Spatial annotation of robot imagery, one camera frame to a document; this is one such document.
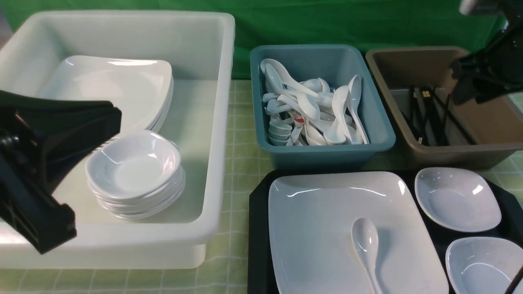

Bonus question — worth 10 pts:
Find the pile of white soup spoons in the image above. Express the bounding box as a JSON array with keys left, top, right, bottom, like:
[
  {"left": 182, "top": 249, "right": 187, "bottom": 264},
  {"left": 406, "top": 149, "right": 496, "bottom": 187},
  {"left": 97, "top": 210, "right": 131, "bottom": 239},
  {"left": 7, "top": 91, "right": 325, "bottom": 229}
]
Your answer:
[{"left": 259, "top": 58, "right": 370, "bottom": 146}]

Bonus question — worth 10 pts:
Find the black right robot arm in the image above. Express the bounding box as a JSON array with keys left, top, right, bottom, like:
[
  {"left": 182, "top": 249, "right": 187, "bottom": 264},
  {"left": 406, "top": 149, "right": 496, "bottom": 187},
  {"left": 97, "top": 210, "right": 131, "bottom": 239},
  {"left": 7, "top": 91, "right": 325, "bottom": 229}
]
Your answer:
[{"left": 450, "top": 0, "right": 523, "bottom": 105}]

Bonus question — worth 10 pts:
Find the stack of white square plates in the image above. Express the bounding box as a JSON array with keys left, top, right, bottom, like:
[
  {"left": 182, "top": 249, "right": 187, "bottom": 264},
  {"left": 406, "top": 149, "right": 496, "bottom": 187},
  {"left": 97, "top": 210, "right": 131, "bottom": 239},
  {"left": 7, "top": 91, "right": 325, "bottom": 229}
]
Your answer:
[{"left": 37, "top": 55, "right": 174, "bottom": 136}]

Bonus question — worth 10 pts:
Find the large white plastic tub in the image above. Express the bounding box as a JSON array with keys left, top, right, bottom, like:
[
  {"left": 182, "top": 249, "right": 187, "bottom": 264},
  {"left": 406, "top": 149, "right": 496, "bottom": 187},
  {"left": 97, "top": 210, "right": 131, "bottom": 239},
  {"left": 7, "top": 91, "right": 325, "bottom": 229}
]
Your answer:
[{"left": 1, "top": 10, "right": 235, "bottom": 269}]

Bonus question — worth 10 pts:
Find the teal plastic bin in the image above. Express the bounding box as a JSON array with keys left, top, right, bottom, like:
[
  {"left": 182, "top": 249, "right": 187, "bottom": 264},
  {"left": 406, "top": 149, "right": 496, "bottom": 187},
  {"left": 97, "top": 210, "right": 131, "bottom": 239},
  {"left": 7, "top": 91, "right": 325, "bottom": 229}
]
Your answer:
[{"left": 250, "top": 45, "right": 396, "bottom": 169}]

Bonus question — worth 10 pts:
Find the brown plastic bin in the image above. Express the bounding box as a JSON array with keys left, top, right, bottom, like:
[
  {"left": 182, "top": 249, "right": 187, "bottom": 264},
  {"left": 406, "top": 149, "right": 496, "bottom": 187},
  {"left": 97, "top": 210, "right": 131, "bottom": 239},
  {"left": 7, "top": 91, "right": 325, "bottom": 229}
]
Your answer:
[{"left": 365, "top": 46, "right": 522, "bottom": 170}]

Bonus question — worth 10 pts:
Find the white soup spoon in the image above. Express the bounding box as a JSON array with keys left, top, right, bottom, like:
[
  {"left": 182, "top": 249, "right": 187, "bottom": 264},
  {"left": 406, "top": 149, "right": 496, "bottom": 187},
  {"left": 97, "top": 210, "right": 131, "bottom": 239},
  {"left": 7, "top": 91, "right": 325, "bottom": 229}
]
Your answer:
[{"left": 351, "top": 217, "right": 383, "bottom": 294}]

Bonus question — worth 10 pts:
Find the stack of white small bowls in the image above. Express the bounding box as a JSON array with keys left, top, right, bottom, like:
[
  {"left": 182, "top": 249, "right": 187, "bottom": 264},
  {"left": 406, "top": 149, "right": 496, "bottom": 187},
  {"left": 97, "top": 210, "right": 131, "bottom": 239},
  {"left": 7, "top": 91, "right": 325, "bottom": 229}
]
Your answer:
[{"left": 85, "top": 130, "right": 186, "bottom": 220}]

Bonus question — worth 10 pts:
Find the black serving tray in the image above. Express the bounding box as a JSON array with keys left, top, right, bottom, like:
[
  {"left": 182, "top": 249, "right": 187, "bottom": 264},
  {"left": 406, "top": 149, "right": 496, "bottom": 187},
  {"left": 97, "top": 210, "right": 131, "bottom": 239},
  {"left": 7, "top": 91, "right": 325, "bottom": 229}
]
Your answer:
[{"left": 247, "top": 169, "right": 523, "bottom": 294}]

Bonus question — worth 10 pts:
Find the large white rice plate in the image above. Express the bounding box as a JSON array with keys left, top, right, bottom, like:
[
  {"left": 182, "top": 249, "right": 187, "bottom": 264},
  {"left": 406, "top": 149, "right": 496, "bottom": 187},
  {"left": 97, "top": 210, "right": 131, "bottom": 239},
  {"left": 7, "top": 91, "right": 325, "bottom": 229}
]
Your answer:
[{"left": 268, "top": 171, "right": 449, "bottom": 294}]

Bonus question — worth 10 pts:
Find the black chopsticks bundle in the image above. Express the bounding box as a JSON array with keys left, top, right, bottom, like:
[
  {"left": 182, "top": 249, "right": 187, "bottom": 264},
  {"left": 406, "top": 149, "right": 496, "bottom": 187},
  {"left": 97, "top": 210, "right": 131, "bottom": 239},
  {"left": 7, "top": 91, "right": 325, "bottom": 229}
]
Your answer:
[{"left": 402, "top": 85, "right": 478, "bottom": 147}]

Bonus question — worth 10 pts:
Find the green backdrop cloth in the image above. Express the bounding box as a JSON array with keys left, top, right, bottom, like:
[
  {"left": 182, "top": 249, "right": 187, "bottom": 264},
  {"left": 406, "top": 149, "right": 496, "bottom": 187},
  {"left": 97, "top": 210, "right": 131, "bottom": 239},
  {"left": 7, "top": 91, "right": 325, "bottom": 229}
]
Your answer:
[{"left": 1, "top": 0, "right": 506, "bottom": 79}]

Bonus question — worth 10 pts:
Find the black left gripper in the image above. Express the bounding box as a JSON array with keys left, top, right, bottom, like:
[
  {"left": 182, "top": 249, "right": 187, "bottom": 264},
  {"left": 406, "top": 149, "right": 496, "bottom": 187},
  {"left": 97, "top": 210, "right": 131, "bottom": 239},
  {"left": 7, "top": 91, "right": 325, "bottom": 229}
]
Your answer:
[{"left": 0, "top": 91, "right": 122, "bottom": 254}]

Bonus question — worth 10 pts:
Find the white small bowl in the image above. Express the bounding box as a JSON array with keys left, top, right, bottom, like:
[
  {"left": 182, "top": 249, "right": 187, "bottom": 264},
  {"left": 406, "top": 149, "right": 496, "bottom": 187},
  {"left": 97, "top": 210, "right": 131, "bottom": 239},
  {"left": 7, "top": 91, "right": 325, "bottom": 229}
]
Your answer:
[
  {"left": 414, "top": 167, "right": 502, "bottom": 233},
  {"left": 445, "top": 236, "right": 523, "bottom": 294}
]

